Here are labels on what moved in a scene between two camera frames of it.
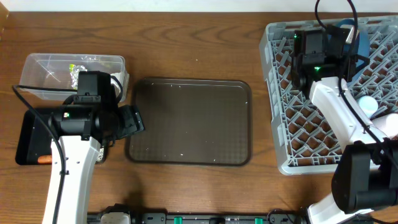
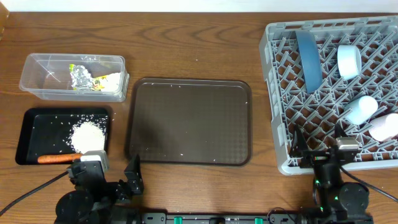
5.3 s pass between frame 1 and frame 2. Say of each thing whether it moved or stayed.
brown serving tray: stayed
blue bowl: moved
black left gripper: moved
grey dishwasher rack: stayed
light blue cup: stayed
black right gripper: moved
